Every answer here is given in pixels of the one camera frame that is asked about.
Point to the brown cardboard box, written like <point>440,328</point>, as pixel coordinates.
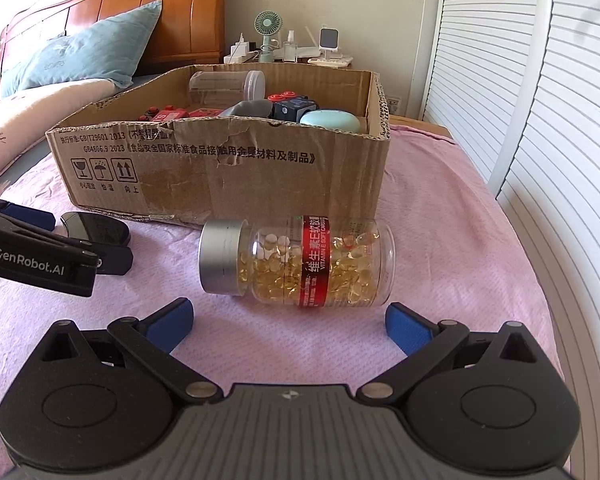
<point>230,180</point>

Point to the mint green earbud case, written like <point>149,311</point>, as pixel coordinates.
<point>330,119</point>

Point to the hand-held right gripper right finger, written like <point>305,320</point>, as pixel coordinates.
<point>405,329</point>

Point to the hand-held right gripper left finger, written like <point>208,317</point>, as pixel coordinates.
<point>170,325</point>

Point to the small white display stand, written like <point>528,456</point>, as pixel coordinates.
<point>327,37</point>

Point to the wooden headboard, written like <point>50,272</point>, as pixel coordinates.
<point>180,20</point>

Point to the grey dog figurine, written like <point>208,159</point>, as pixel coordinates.
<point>247,107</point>

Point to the dark blue cube toy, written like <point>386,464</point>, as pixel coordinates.
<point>295,109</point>

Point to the white flat keyboard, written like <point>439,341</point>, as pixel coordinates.
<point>330,61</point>

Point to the clear plastic jar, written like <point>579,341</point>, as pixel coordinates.
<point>220,85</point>

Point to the white power strip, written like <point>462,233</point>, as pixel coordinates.
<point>240,57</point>

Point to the white router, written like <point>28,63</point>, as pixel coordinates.
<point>305,52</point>

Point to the clear spray bottle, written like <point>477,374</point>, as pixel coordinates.
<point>290,50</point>

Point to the red packet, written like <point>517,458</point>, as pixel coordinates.
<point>205,111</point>

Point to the clear capsule bottle silver cap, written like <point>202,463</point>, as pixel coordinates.
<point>280,265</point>

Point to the white wall outlet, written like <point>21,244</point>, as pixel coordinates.
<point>395,103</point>

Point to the cream pillow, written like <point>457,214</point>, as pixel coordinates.
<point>20,110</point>

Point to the blue pillow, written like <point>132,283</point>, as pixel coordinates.
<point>80,55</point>

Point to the wooden bed frame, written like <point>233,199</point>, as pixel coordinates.
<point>430,127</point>

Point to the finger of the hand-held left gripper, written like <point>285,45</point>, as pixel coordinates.
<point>30,217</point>
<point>115,262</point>

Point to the green desk fan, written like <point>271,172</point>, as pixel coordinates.
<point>266,22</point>

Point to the pink blanket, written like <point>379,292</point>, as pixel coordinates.
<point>455,260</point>

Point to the red toy car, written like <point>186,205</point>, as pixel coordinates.
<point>172,112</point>

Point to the white louvred door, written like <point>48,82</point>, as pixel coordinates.
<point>580,210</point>
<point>480,60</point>

